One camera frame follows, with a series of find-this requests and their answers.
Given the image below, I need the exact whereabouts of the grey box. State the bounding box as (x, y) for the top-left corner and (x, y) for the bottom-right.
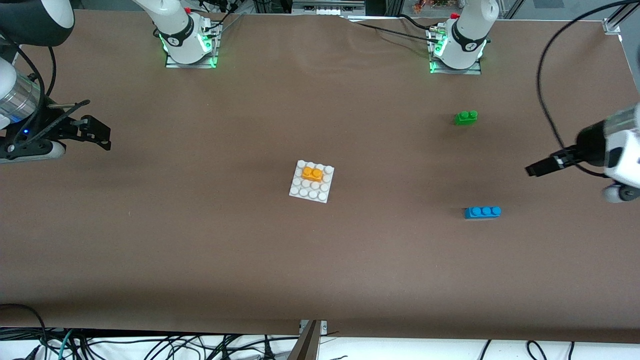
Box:
(292, 0), (366, 16)

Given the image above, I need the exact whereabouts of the dark slanted post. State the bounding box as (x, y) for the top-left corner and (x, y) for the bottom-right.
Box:
(287, 321), (321, 360)

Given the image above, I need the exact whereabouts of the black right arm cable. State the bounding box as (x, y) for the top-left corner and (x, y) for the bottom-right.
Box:
(0, 30), (56, 136)

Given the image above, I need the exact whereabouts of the teal cable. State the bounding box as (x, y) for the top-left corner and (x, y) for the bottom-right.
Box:
(56, 329), (75, 360)

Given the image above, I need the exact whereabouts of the black arm base cable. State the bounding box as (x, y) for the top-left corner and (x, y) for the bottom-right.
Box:
(192, 0), (246, 38)

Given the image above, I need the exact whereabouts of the blue toy block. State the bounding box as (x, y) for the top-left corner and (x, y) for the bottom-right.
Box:
(464, 206), (502, 220)

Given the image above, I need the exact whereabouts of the thin black table cable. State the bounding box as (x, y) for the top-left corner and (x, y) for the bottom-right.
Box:
(356, 22), (442, 46)
(397, 14), (437, 32)

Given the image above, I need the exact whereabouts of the white studded base plate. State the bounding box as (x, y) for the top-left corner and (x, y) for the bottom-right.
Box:
(289, 160), (335, 204)

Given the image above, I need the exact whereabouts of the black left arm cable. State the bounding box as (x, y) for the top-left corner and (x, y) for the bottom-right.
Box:
(537, 0), (640, 179)

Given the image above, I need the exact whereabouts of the black cable tangle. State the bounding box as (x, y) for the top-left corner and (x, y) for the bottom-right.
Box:
(75, 334), (301, 360)

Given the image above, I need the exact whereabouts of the brown table cover sheet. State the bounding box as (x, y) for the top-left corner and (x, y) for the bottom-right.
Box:
(0, 9), (640, 345)

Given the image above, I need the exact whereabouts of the thick black looped cable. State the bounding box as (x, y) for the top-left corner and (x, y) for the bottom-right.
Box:
(0, 303), (48, 360)

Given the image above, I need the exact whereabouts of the aluminium profile corner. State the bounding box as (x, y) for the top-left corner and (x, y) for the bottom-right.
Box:
(602, 0), (640, 35)

